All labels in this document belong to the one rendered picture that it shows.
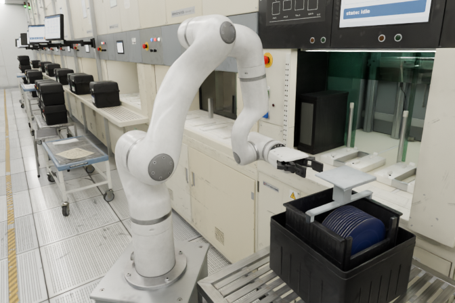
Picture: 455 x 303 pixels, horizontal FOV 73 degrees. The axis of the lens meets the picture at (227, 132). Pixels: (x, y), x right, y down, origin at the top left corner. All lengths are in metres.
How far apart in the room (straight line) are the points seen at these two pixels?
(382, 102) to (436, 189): 1.17
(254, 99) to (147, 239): 0.54
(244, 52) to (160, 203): 0.51
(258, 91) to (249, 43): 0.16
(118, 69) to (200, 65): 3.30
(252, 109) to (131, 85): 3.25
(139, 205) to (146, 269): 0.20
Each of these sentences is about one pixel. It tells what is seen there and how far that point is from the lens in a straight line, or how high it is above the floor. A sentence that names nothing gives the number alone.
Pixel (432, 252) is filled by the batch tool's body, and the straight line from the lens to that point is 1.18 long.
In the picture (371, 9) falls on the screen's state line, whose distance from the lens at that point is 1.13.
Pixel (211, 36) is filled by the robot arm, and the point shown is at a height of 1.44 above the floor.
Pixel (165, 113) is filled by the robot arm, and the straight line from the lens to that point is 0.83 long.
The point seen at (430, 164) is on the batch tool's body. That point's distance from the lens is 1.02.
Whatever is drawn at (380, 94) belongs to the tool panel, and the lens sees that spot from 2.14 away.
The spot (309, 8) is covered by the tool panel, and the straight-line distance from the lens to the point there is 1.28.
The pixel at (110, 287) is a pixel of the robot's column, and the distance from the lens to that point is 1.04.
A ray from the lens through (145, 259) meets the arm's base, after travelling 0.98.
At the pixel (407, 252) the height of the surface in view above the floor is 0.90.
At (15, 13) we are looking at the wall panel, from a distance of 14.33.
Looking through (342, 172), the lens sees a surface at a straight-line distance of 0.89.
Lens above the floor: 1.42
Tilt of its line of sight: 16 degrees down
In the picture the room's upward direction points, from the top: 1 degrees counter-clockwise
